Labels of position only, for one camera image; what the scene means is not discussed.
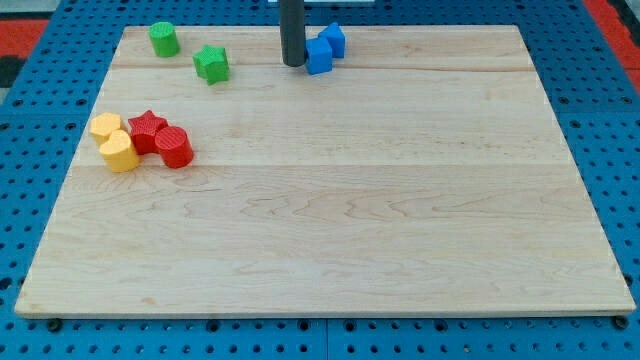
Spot blue cube block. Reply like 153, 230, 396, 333
305, 37, 333, 75

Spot green star block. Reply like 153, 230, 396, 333
193, 45, 230, 85

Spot red star block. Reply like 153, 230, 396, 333
128, 110, 168, 155

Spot light wooden board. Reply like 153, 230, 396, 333
15, 25, 636, 319

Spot red cylinder block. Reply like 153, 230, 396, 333
155, 126, 194, 168

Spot blue pentagon block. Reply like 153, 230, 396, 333
318, 22, 346, 58

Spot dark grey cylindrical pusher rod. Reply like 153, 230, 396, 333
279, 0, 306, 67

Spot yellow heart block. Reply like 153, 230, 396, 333
99, 130, 140, 173

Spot green cylinder block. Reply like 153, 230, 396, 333
148, 21, 180, 58

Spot yellow hexagon block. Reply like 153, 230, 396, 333
89, 112, 125, 145

